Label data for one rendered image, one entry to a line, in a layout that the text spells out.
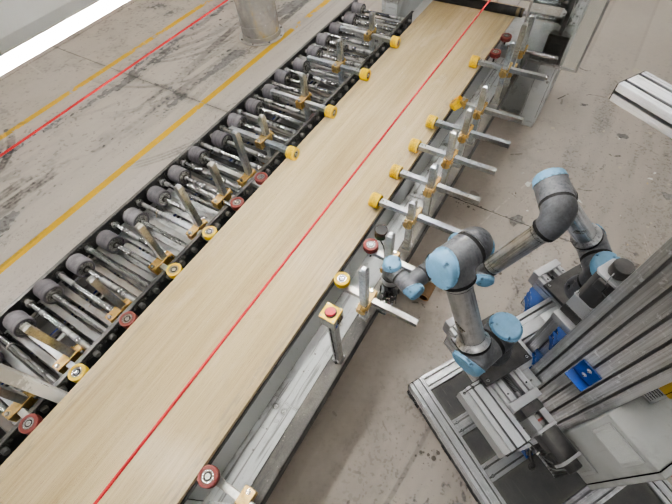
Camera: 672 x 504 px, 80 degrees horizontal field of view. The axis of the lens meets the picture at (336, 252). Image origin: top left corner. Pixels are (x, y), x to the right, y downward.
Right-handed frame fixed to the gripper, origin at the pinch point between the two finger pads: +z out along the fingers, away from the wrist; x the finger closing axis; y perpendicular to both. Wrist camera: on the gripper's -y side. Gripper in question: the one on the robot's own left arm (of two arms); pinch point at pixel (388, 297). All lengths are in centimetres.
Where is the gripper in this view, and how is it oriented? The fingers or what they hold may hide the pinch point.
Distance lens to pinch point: 191.0
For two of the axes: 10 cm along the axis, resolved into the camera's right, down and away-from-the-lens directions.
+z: 0.7, 5.6, 8.3
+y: -2.0, 8.2, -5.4
